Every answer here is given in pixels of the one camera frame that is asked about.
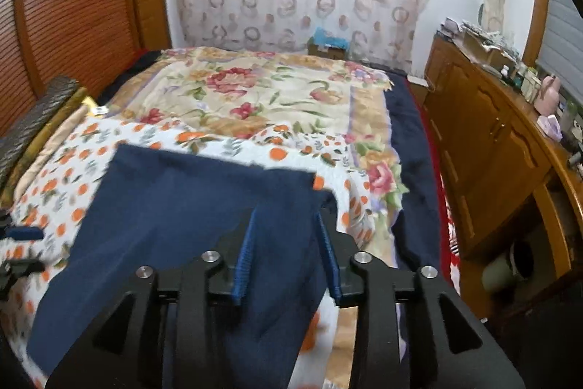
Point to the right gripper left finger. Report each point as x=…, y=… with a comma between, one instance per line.
x=161, y=330

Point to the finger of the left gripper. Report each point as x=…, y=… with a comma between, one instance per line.
x=21, y=268
x=23, y=233

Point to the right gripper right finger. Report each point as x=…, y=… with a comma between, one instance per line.
x=413, y=329

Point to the navy blue printed t-shirt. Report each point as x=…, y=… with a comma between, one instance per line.
x=137, y=218

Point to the orange fruit print bedsheet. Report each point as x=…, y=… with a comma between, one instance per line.
x=59, y=187

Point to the dark circle patterned folded quilt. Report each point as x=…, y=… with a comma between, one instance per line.
x=26, y=138

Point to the grey waste bin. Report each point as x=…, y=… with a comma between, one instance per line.
x=517, y=264

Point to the wooden sideboard cabinet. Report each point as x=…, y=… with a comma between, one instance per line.
x=505, y=180

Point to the floral cream blanket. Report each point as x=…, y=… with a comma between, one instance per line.
x=333, y=110

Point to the louvered wooden wardrobe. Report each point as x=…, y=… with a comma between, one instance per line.
x=91, y=41

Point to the pink kettle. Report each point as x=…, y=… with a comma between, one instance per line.
x=547, y=98

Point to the cardboard box of clutter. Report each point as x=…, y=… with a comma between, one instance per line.
x=481, y=49

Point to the grey window blind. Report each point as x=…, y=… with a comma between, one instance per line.
x=561, y=53

